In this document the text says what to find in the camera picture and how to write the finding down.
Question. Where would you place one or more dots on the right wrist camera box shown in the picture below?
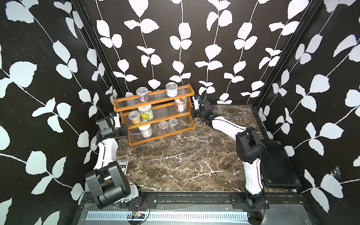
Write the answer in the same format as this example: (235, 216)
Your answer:
(196, 102)

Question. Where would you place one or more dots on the small black white card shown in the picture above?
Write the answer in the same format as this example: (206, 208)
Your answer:
(123, 165)

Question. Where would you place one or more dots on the clear tub red label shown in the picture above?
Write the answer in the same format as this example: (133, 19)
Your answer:
(163, 125)

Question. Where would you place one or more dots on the clear jar purple label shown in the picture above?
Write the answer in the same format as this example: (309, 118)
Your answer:
(143, 94)

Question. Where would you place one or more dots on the clear tub orange label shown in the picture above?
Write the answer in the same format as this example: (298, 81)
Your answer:
(135, 117)

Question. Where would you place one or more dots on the white perforated strip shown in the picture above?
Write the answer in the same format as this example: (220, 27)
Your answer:
(177, 216)

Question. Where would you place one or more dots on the black front mounting rail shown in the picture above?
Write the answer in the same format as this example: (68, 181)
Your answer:
(236, 200)

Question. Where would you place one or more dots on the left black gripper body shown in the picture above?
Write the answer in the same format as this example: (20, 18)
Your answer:
(120, 131)

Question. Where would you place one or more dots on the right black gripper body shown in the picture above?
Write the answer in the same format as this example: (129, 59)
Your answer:
(198, 113)

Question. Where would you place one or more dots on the white-lid grey text can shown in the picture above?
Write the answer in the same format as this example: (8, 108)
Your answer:
(146, 131)

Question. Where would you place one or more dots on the white-lid green label jar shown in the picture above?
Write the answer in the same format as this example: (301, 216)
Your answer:
(146, 112)

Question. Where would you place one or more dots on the strawberry lid red jar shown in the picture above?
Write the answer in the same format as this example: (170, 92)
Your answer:
(181, 104)

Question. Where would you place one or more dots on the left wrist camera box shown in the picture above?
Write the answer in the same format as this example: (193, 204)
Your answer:
(115, 119)

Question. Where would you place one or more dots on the clear tub dark label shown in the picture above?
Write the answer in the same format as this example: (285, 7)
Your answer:
(173, 122)

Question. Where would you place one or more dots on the orange three-tier wooden shelf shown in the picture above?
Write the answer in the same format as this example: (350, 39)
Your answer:
(163, 109)

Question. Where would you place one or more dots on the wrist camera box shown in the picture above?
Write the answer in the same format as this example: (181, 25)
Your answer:
(196, 102)
(115, 119)

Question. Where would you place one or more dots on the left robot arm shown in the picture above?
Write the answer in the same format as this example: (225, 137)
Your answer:
(107, 182)

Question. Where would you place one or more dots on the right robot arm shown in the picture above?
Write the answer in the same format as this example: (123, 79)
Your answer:
(249, 147)

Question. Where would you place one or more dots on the small green circuit board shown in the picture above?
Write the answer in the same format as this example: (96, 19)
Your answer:
(137, 215)

